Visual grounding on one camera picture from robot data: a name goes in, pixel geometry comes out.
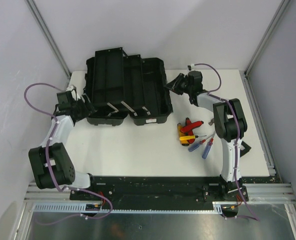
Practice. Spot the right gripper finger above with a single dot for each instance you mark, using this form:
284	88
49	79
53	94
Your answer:
177	91
176	84

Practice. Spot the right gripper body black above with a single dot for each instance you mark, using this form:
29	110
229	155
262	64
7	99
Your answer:
184	87

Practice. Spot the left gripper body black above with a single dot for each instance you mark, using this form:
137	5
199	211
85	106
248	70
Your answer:
82	110

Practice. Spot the black plastic toolbox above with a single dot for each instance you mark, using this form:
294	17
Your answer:
121	85

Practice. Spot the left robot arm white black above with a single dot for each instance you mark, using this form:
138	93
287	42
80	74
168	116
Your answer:
51	165

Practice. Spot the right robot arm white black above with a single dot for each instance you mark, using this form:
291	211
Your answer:
229	122

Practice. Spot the yellow utility knife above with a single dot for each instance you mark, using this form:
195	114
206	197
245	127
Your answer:
184	142

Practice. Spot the blue screwdriver left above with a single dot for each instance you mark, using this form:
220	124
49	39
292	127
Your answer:
198	144

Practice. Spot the blue screwdriver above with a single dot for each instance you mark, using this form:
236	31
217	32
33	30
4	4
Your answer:
198	144
208	146

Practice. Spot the blue screwdriver right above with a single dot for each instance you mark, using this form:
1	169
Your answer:
208	146

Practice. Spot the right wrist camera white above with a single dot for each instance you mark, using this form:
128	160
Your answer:
191	67

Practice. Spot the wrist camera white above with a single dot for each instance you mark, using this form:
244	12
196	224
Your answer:
191	67
73	90

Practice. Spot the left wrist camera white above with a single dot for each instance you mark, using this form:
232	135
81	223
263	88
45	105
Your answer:
73	90

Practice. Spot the red handled pliers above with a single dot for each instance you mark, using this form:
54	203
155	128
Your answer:
190	126

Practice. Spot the right aluminium frame post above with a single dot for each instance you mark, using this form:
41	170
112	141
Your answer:
275	21

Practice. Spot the aluminium frame post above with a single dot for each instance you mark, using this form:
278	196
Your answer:
275	21
32	6

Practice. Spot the claw hammer black handle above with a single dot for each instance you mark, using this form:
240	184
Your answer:
244	149

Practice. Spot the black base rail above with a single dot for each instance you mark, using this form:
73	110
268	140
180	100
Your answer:
162	193

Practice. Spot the left aluminium frame post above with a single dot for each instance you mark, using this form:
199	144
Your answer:
32	6

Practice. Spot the grey slotted cable duct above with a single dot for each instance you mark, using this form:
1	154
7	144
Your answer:
88	208

